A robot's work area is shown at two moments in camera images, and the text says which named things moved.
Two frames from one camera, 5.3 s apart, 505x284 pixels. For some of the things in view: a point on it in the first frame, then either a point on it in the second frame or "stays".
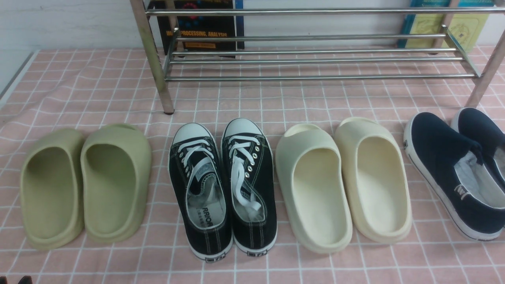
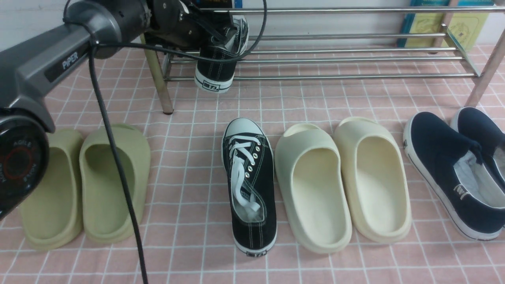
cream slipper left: (313, 189) stays
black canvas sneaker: (200, 187) -> (216, 75)
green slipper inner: (116, 164) stays
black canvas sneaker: (249, 171) stays
